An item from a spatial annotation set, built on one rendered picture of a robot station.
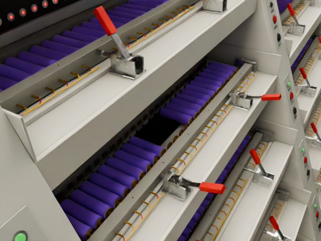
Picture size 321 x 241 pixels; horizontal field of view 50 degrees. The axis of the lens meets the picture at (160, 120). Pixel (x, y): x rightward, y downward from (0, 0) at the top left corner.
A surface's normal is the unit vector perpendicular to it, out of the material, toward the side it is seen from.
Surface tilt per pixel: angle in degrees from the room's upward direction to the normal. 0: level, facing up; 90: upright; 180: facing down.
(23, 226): 90
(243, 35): 90
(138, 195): 22
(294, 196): 90
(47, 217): 90
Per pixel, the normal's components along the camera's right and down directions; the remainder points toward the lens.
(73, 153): 0.85, 0.29
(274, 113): -0.53, 0.51
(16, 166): 0.78, -0.03
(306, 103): -0.03, -0.80
